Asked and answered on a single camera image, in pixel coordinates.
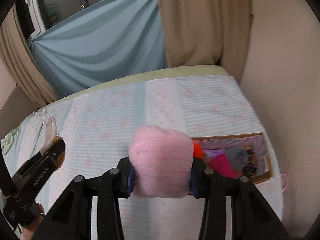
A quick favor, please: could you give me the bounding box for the black printed Dracula cloth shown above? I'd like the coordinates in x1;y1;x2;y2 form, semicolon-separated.
242;148;259;178

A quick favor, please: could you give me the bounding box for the magenta pink pouch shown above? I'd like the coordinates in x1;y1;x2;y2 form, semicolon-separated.
208;154;237;178

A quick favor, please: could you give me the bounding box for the brown and white plush toy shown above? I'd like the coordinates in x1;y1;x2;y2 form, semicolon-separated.
38;112;66;170

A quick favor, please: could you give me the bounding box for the orange pompom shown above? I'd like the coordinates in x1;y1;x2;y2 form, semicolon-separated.
193;141;204;159

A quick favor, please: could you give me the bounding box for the pink fluffy scrunchie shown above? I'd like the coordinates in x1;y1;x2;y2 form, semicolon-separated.
129;125;194;198

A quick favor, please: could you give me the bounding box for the person's left hand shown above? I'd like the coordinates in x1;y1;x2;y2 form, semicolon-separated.
22;203;44;240

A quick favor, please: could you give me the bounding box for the green crumpled cloth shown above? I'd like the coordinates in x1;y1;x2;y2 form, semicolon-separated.
1;127;20;155

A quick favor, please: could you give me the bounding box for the grey rolled fuzzy sock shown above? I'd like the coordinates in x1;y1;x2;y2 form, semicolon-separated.
226;146;246;171

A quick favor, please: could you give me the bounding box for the cardboard box with pink flaps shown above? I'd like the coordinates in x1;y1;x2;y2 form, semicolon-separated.
192;133;272;185

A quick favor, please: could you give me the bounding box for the purple plastic packet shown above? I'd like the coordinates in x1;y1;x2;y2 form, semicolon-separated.
203;149;225;159

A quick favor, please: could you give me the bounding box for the beige curtain left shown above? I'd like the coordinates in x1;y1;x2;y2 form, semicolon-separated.
1;6;58;108

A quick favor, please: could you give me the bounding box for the beige curtain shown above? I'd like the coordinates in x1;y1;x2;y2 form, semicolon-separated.
1;6;58;108
158;0;253;81

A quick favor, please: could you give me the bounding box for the green mattress sheet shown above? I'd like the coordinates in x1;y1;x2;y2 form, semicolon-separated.
39;65;229;112

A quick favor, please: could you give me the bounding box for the light blue hanging sheet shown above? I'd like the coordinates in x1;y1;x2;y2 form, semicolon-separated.
31;0;167;98

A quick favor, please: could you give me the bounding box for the beige curtain right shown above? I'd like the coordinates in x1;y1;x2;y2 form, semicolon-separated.
158;0;253;81

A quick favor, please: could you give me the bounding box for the pink plastic ring handle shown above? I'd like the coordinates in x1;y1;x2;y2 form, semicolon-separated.
280;173;289;191

